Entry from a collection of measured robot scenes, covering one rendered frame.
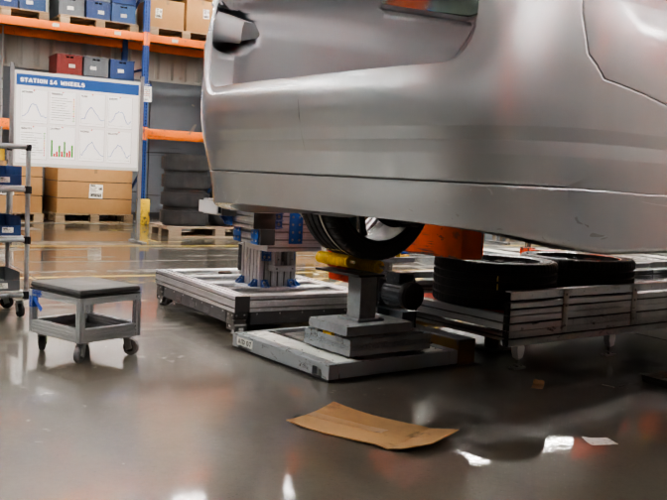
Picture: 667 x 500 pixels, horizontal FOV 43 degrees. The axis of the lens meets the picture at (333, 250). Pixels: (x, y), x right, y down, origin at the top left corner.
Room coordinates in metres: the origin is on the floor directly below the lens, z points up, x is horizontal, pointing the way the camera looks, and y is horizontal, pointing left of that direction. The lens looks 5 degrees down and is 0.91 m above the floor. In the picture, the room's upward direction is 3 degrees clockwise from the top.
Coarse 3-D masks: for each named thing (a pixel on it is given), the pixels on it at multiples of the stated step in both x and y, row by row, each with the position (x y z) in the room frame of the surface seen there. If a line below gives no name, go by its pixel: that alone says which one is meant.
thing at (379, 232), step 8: (360, 216) 4.16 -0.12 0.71; (360, 224) 4.17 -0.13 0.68; (376, 224) 4.27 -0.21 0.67; (384, 224) 4.22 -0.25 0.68; (360, 232) 4.18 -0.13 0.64; (368, 232) 4.22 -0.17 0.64; (376, 232) 4.19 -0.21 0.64; (384, 232) 4.15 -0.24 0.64; (392, 232) 4.11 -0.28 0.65; (400, 232) 4.08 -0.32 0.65; (368, 240) 3.95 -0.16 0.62; (376, 240) 4.00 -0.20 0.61; (384, 240) 4.01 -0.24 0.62; (392, 240) 4.04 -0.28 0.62
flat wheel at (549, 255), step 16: (528, 256) 4.95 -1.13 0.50; (544, 256) 4.90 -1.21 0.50; (560, 256) 5.29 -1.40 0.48; (576, 256) 5.28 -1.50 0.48; (592, 256) 5.24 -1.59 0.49; (608, 256) 5.16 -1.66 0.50; (560, 272) 4.77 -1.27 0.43; (576, 272) 4.73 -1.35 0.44; (592, 272) 4.72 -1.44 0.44; (608, 272) 4.74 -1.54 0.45; (624, 272) 4.80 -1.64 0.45
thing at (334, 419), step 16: (304, 416) 3.12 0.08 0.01; (320, 416) 3.13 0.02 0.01; (336, 416) 3.15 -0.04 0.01; (352, 416) 3.16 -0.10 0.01; (368, 416) 3.17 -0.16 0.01; (320, 432) 2.96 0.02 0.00; (336, 432) 2.96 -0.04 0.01; (352, 432) 2.96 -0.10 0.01; (368, 432) 2.97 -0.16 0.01; (384, 432) 2.97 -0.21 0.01; (400, 432) 2.98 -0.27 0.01; (416, 432) 2.99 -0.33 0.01; (432, 432) 2.97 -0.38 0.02; (448, 432) 2.94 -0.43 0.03; (400, 448) 2.78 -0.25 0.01
